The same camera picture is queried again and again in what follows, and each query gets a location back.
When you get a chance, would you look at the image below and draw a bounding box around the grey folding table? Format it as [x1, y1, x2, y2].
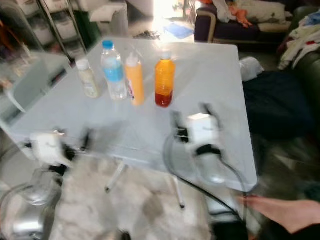
[9, 37, 259, 210]

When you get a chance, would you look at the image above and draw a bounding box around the orange juice bottle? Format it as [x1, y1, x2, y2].
[153, 48, 177, 109]

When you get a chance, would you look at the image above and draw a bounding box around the metal table leg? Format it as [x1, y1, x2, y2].
[171, 177, 186, 210]
[104, 162, 128, 194]

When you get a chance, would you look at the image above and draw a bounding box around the yellow white-capped drink bottle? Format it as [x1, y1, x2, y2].
[124, 53, 145, 107]

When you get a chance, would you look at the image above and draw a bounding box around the small cream white-capped bottle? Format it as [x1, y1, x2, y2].
[75, 58, 100, 100]

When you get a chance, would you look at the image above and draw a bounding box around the white cloth bundle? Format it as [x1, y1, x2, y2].
[238, 56, 265, 83]

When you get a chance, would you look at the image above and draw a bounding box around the blue-capped clear water bottle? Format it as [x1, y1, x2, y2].
[100, 39, 128, 101]

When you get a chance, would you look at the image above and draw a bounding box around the black bag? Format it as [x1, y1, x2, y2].
[242, 69, 316, 141]

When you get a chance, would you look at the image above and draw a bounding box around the small grey side table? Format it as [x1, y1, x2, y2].
[0, 52, 72, 114]

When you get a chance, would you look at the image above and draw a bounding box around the purple sofa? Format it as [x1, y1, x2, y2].
[193, 0, 297, 44]

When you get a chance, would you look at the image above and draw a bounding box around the blue floor mat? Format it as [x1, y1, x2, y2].
[163, 22, 195, 40]

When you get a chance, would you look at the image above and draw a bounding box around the orange doll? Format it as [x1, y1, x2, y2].
[227, 2, 254, 29]

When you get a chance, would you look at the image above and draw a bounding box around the pile of white clothes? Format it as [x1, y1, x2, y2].
[277, 22, 320, 71]

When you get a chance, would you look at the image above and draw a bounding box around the metal storage shelf rack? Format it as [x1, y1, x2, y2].
[12, 0, 89, 61]

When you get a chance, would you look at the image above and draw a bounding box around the white plastic chair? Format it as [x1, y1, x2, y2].
[87, 3, 130, 37]

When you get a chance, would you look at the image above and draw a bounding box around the person bare leg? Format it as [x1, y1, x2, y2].
[239, 194, 320, 236]

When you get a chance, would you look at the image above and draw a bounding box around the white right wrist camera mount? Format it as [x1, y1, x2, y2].
[185, 112, 221, 147]

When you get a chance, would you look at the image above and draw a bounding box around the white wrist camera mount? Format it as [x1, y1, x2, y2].
[29, 130, 72, 169]
[185, 112, 221, 147]

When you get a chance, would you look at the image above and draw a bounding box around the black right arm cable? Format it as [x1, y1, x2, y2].
[161, 134, 249, 222]

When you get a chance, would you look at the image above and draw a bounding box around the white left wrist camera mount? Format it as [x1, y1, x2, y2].
[29, 130, 72, 169]

